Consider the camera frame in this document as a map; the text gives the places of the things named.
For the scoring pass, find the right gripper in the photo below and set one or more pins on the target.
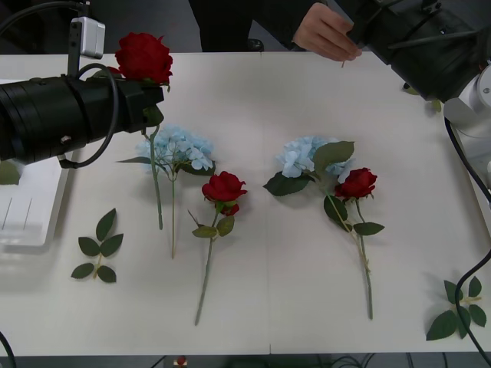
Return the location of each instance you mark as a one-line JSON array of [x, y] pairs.
[[370, 27]]

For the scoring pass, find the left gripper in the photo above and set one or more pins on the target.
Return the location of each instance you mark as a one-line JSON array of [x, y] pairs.
[[130, 107]]

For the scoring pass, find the red rose with thick stem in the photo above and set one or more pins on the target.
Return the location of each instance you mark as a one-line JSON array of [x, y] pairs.
[[144, 57]]

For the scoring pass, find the thin bare twig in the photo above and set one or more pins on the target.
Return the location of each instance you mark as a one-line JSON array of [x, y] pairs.
[[342, 64]]

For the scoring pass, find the red rose with small bud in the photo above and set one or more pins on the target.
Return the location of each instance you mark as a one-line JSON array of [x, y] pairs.
[[224, 188]]

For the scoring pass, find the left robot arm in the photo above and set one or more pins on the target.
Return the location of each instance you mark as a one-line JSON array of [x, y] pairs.
[[46, 115]]

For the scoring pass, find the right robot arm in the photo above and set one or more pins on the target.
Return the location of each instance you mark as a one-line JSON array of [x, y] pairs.
[[437, 53]]

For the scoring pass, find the person's hand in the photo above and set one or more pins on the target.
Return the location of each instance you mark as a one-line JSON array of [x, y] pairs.
[[326, 34]]

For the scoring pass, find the green leaf twig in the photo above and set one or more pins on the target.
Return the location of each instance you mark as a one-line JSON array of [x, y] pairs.
[[443, 326], [109, 245], [436, 105]]

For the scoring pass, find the person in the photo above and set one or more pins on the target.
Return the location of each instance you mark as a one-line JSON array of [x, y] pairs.
[[230, 23]]

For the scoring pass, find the red rose with long stem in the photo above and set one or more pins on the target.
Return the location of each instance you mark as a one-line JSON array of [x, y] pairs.
[[356, 182]]

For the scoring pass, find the shallow white box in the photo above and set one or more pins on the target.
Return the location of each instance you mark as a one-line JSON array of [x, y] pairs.
[[34, 214]]

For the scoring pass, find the red button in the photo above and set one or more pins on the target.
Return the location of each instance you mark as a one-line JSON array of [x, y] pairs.
[[180, 361]]

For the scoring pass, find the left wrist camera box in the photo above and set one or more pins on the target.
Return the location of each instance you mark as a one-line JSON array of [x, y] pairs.
[[92, 36]]

